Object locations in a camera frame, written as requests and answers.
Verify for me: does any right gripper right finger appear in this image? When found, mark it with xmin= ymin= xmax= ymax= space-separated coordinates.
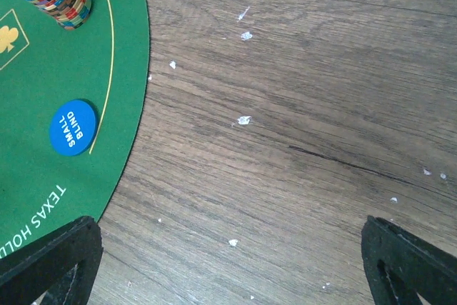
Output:
xmin=361 ymin=216 xmax=456 ymax=304

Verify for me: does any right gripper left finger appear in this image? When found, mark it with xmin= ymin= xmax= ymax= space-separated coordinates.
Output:
xmin=1 ymin=216 xmax=103 ymax=304

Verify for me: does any blue small blind button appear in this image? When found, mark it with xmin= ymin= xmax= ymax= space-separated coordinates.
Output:
xmin=49 ymin=99 xmax=98 ymax=156

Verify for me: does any green round poker mat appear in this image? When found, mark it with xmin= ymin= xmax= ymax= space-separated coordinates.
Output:
xmin=1 ymin=0 xmax=150 ymax=256

